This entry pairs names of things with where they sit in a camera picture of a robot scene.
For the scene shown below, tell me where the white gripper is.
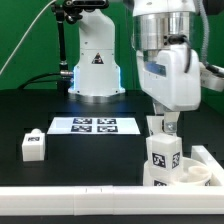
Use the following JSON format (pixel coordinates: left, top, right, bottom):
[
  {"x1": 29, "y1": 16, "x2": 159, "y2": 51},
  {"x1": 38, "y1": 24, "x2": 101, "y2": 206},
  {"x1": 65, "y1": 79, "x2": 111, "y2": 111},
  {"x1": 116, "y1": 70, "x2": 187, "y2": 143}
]
[{"x1": 136, "y1": 44, "x2": 201, "y2": 135}]

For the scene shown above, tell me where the white round stool seat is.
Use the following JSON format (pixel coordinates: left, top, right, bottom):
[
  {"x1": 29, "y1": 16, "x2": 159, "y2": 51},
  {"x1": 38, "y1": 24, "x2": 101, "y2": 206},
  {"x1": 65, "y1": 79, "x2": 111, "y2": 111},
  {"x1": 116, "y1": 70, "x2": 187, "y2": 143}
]
[{"x1": 143, "y1": 157, "x2": 212, "y2": 186}]

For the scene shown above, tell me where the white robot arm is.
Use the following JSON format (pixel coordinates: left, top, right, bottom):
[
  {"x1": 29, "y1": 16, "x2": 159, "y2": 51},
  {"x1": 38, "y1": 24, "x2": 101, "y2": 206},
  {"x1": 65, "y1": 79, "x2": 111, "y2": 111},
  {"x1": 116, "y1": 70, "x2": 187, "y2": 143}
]
[{"x1": 71, "y1": 0, "x2": 224, "y2": 133}]

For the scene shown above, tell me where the white fiducial marker sheet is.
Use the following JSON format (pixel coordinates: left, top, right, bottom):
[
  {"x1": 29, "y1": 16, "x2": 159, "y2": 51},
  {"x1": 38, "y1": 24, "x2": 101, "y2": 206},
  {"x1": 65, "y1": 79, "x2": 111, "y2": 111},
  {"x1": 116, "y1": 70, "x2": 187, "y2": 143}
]
[{"x1": 48, "y1": 117, "x2": 140, "y2": 135}]

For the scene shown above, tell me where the white right fence rail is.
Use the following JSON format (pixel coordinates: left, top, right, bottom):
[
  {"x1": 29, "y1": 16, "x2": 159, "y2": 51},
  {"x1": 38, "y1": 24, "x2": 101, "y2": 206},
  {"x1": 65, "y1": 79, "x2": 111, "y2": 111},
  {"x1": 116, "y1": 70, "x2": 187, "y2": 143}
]
[{"x1": 191, "y1": 145, "x2": 224, "y2": 187}]

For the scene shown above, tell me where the white fence rail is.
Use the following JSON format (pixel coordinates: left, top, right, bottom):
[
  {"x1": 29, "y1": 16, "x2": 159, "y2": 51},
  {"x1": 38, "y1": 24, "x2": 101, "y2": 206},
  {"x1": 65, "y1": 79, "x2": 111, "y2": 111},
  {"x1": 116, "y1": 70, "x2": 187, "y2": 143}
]
[
  {"x1": 0, "y1": 186, "x2": 224, "y2": 216},
  {"x1": 191, "y1": 145, "x2": 224, "y2": 187}
]

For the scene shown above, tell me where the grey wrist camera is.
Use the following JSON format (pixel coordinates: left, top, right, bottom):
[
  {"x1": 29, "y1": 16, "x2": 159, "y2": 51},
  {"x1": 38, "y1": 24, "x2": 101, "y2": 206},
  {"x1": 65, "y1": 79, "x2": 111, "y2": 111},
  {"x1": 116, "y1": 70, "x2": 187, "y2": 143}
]
[{"x1": 200, "y1": 64, "x2": 224, "y2": 92}]

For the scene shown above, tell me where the black cable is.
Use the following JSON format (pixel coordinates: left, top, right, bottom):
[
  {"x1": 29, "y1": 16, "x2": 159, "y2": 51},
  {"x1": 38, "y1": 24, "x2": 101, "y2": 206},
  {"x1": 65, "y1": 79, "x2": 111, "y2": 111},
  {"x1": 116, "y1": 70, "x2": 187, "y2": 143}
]
[{"x1": 17, "y1": 72, "x2": 73, "y2": 90}]

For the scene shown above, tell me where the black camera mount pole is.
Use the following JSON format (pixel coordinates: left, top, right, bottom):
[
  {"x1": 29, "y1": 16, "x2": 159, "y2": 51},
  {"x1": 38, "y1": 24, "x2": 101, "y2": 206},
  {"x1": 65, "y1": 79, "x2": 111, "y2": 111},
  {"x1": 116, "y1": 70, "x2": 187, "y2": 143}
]
[{"x1": 52, "y1": 0, "x2": 114, "y2": 97}]

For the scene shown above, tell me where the white cable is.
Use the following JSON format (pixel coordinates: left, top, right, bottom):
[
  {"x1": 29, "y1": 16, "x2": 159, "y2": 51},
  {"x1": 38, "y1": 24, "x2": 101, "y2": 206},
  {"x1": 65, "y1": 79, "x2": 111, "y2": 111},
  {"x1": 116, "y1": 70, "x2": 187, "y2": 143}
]
[{"x1": 0, "y1": 0, "x2": 58, "y2": 77}]

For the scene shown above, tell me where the white front fence rail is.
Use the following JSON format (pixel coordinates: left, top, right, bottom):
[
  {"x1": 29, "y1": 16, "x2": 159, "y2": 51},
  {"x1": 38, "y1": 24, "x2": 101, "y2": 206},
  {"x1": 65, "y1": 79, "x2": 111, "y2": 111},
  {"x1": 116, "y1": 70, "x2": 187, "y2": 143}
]
[{"x1": 0, "y1": 186, "x2": 224, "y2": 216}]

